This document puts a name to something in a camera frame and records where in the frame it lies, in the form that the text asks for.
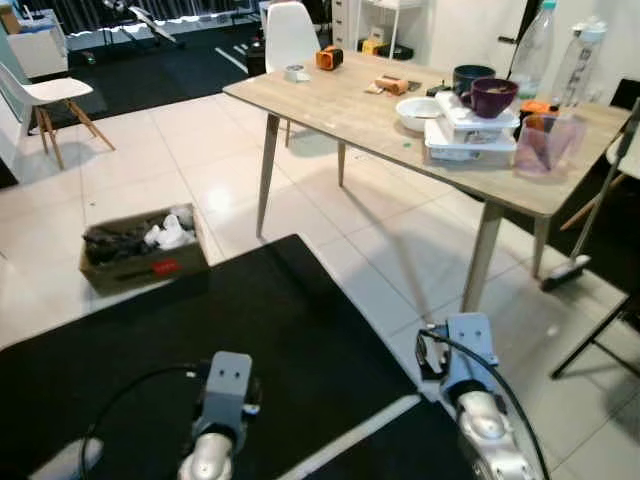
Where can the purple bowl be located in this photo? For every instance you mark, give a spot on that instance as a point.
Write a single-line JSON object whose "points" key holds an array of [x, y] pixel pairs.
{"points": [[490, 100]]}

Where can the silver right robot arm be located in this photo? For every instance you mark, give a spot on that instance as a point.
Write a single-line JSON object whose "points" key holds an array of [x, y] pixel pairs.
{"points": [[485, 430]]}

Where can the black mat with white stripe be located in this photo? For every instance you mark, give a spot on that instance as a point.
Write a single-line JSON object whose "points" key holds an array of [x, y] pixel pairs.
{"points": [[250, 330]]}

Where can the brown box with red label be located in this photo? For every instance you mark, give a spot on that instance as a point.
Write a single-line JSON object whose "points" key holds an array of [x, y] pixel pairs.
{"points": [[150, 270]]}

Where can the white crumpled cloth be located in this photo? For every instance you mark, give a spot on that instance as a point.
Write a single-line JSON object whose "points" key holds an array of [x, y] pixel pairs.
{"points": [[172, 235]]}

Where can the black crumpled clothes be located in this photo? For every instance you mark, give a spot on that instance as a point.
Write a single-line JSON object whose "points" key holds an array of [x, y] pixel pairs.
{"points": [[115, 245]]}

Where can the large white food container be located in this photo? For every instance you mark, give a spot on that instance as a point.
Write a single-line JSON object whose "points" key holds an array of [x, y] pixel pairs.
{"points": [[465, 150]]}

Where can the small white food container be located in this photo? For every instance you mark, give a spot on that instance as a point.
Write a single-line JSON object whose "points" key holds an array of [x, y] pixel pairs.
{"points": [[478, 126]]}

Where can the pink transparent jug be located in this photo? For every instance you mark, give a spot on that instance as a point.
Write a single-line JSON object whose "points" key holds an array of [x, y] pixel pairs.
{"points": [[548, 148]]}

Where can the plain white bowl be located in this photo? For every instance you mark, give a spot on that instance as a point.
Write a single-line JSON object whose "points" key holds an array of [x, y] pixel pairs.
{"points": [[418, 115]]}

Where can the orange lidded jar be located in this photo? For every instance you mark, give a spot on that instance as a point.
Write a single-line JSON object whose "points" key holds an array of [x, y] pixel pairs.
{"points": [[537, 108]]}

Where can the brown food roll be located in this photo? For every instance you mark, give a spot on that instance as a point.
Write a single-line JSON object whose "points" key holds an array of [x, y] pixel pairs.
{"points": [[390, 86]]}

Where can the light wooden dining table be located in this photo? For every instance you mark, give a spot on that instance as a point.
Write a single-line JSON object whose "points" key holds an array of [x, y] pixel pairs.
{"points": [[330, 100]]}

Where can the dark teal bowl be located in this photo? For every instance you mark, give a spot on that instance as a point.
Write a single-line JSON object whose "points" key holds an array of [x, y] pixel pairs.
{"points": [[472, 74]]}

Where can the small white cup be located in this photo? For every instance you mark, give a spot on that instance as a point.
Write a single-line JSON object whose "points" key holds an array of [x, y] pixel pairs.
{"points": [[297, 74]]}

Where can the small yellow box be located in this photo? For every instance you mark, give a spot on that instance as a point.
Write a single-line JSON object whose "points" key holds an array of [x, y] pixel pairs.
{"points": [[372, 47]]}

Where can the small orange cube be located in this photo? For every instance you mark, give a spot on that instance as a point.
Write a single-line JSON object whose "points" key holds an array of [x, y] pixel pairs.
{"points": [[330, 58]]}

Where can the tall clear bottle dark cap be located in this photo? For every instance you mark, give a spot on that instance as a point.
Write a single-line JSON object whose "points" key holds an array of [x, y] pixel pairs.
{"points": [[534, 50]]}

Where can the clear bottle white cap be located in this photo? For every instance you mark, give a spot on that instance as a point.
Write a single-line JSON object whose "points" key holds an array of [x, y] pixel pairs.
{"points": [[580, 60]]}

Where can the white shelf unit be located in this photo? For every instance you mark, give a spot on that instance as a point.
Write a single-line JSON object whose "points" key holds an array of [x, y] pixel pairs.
{"points": [[345, 20]]}

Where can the white plastic shell chair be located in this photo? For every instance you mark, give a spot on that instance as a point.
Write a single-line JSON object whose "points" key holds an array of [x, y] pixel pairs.
{"points": [[290, 35]]}

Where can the white chair with wooden legs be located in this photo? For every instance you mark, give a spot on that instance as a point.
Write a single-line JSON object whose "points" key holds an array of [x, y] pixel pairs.
{"points": [[45, 92]]}

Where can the white low cabinet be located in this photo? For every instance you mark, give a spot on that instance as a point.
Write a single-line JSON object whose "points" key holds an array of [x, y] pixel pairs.
{"points": [[38, 50]]}

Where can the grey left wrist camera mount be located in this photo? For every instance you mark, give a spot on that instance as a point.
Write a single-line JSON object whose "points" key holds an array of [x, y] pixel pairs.
{"points": [[228, 385]]}

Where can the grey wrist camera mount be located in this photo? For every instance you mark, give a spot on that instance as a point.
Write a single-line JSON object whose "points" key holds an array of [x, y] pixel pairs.
{"points": [[228, 385], [470, 350]]}

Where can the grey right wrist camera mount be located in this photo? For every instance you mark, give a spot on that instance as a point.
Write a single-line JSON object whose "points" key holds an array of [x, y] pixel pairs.
{"points": [[470, 350]]}

